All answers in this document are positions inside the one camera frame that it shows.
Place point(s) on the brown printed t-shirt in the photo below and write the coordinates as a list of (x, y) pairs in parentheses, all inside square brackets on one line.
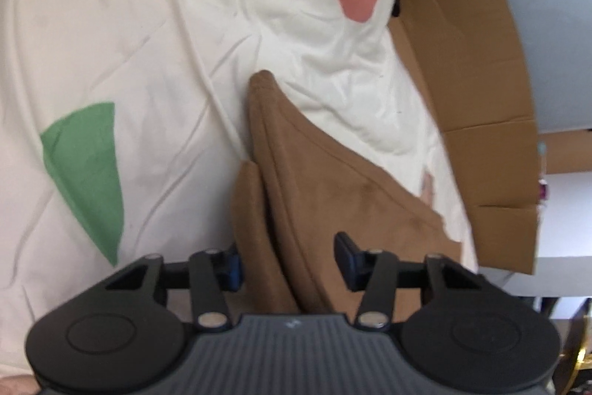
[(301, 188)]

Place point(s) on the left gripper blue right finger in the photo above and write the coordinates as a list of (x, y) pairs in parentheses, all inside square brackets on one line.
[(353, 264)]

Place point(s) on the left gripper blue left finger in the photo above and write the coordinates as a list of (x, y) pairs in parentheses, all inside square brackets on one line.
[(232, 270)]

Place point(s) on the purple white detergent bag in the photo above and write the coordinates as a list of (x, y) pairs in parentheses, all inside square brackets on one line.
[(543, 190)]

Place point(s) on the cream bear print blanket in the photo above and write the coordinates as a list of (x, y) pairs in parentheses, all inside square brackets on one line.
[(124, 123)]

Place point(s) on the flattened brown cardboard box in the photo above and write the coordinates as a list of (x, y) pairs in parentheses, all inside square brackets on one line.
[(467, 61)]

